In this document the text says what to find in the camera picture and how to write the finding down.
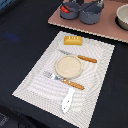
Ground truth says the white woven placemat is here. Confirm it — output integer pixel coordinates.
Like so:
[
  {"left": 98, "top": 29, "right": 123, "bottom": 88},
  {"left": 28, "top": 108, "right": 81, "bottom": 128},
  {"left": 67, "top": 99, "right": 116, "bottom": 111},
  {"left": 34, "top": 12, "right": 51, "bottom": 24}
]
[{"left": 13, "top": 31, "right": 114, "bottom": 128}]

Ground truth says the orange toy bread loaf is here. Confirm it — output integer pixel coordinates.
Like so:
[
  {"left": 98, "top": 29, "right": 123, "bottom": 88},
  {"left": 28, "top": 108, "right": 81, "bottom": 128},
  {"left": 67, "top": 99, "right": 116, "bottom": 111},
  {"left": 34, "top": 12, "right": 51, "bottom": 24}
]
[{"left": 64, "top": 36, "right": 82, "bottom": 45}]

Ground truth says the grey bowl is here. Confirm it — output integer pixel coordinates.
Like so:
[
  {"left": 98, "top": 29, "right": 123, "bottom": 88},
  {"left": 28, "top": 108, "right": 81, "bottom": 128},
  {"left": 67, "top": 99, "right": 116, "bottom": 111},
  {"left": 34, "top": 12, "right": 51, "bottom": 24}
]
[{"left": 60, "top": 2, "right": 80, "bottom": 20}]

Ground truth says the wooden handled fork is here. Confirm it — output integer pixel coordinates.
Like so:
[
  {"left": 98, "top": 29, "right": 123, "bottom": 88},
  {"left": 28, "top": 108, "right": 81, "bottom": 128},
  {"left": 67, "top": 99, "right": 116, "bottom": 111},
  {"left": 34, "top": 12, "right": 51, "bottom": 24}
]
[{"left": 43, "top": 71, "right": 85, "bottom": 90}]

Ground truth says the grey pot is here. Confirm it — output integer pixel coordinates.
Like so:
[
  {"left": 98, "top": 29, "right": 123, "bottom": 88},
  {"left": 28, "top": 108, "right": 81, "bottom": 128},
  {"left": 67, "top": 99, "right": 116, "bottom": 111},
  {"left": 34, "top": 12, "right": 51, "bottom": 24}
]
[{"left": 79, "top": 0, "right": 104, "bottom": 25}]

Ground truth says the red toy tomato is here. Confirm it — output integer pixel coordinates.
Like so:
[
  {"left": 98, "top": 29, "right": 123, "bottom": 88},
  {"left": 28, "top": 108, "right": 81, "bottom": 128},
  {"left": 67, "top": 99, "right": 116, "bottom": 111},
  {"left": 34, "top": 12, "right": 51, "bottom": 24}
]
[{"left": 61, "top": 5, "right": 70, "bottom": 13}]

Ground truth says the brown toy sausage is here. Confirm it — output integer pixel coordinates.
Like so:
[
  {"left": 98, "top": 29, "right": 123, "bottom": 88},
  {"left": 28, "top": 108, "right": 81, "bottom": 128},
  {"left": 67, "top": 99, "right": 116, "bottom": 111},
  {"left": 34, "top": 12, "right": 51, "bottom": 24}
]
[{"left": 80, "top": 1, "right": 98, "bottom": 11}]

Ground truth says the cream bowl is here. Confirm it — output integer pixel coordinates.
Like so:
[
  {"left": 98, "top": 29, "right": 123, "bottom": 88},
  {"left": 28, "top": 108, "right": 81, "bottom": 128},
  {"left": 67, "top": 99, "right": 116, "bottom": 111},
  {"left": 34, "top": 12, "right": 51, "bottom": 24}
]
[{"left": 116, "top": 4, "right": 128, "bottom": 30}]

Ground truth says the pink tray mat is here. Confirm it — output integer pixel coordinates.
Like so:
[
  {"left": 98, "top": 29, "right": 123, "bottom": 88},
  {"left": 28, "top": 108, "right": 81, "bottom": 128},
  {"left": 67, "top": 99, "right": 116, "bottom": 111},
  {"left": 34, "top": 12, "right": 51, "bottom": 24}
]
[{"left": 48, "top": 0, "right": 128, "bottom": 43}]

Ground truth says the wooden handled knife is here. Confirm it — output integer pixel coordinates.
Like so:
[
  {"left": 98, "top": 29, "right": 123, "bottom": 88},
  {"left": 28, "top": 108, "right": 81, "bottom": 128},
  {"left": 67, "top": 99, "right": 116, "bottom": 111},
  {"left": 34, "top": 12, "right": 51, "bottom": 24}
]
[{"left": 58, "top": 49, "right": 97, "bottom": 63}]

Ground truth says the round wooden plate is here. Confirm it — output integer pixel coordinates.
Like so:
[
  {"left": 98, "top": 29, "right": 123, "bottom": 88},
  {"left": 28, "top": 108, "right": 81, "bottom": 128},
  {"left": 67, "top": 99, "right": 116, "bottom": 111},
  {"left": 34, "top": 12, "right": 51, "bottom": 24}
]
[{"left": 55, "top": 55, "right": 83, "bottom": 79}]

